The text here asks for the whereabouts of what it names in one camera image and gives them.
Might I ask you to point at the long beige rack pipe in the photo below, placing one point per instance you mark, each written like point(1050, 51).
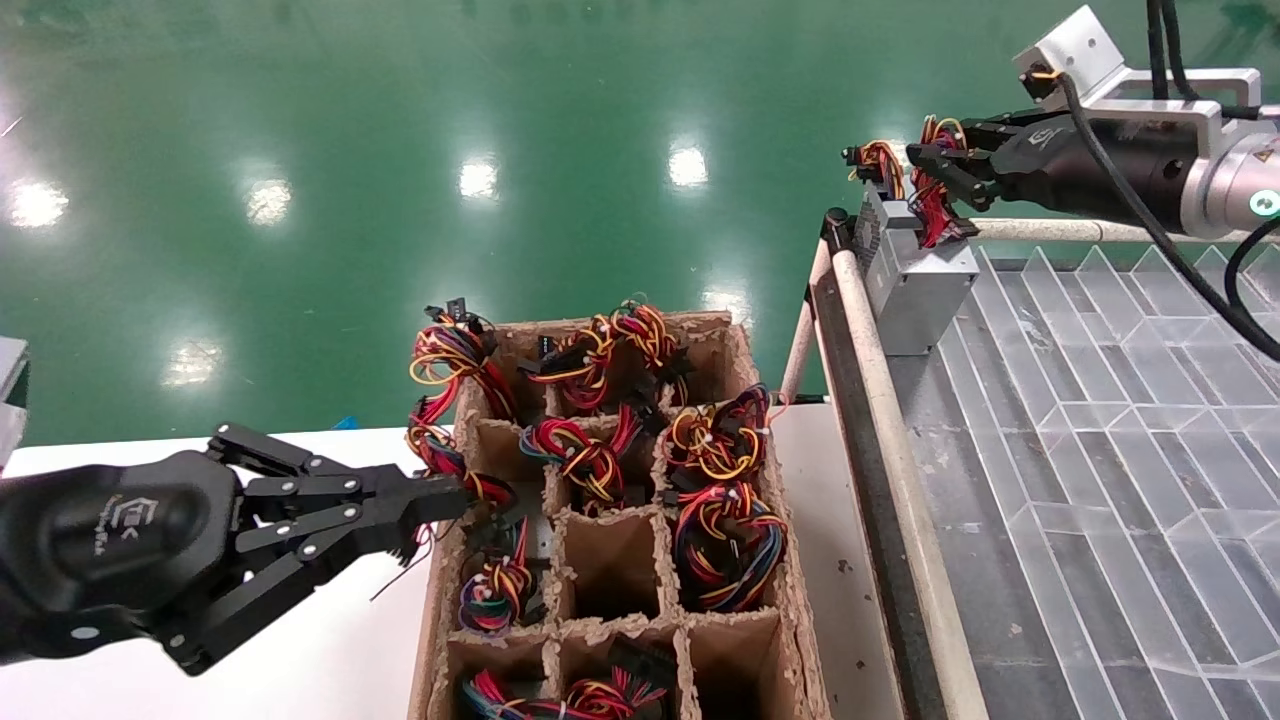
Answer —
point(900, 470)

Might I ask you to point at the black pipe joint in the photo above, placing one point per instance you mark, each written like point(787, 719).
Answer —
point(835, 225)

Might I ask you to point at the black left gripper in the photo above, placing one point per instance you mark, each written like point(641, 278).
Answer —
point(110, 540)

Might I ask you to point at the brown pulp divider box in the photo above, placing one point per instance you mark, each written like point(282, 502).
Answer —
point(610, 570)

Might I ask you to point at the slanted beige rack pipe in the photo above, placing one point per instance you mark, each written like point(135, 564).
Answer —
point(805, 330)

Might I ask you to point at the black rack rail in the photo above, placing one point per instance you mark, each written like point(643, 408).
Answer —
point(880, 560)

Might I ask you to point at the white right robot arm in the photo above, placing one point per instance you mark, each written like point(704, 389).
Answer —
point(1235, 180)

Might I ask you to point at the beige rack crossbar pipe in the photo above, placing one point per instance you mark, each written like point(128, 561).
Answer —
point(1080, 231)

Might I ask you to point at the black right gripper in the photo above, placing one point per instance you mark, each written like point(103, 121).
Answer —
point(1070, 165)

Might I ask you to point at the silver camera bracket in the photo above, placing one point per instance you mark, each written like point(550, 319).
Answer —
point(1180, 90)

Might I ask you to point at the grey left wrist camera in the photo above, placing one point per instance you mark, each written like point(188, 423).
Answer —
point(10, 380)

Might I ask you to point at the small blue scrap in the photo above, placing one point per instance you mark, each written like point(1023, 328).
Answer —
point(346, 422)

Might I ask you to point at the clear plastic divider tray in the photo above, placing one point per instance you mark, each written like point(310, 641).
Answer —
point(1100, 400)

